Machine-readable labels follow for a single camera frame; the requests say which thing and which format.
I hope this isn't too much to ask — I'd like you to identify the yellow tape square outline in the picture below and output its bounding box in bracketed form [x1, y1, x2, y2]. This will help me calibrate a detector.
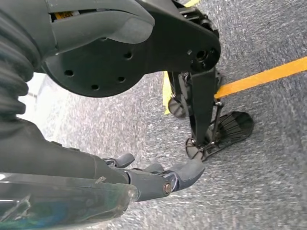
[163, 0, 307, 115]

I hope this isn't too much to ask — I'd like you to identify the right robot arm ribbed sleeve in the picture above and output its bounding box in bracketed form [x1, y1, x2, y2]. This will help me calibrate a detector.
[0, 8, 42, 123]

